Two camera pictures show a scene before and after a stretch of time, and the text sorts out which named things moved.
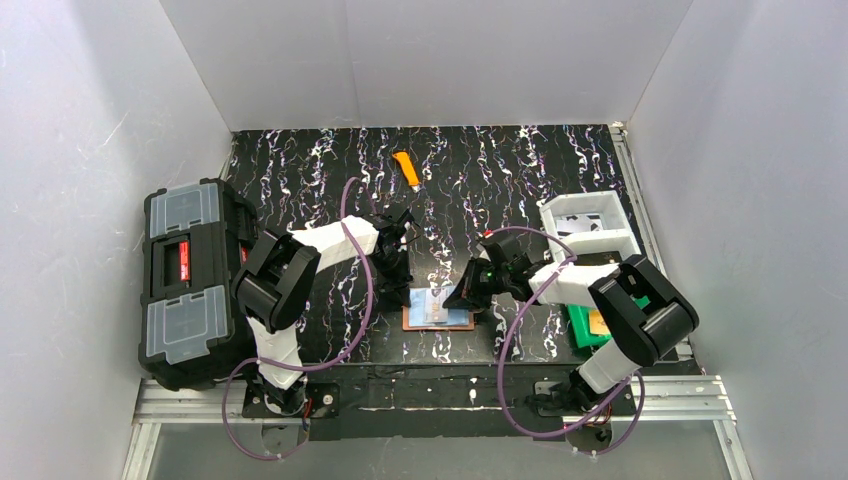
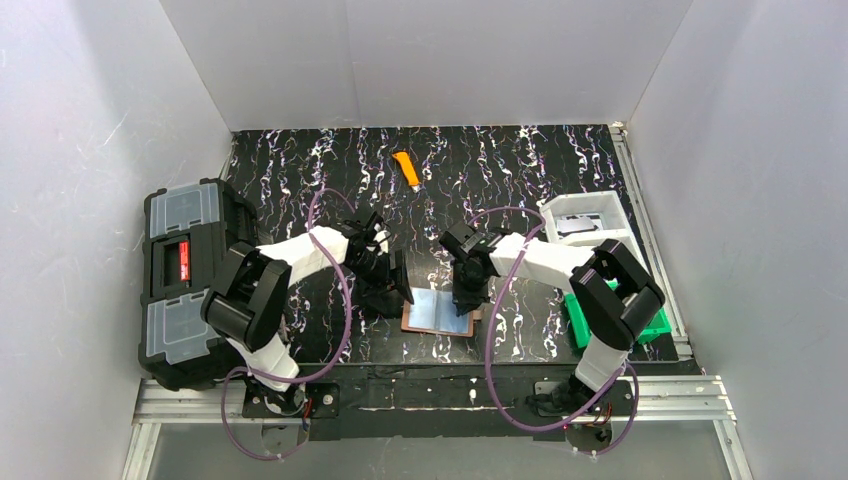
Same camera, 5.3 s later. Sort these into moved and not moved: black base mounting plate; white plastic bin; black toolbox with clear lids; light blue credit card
Moved: light blue credit card
Not moved: black base mounting plate; black toolbox with clear lids; white plastic bin
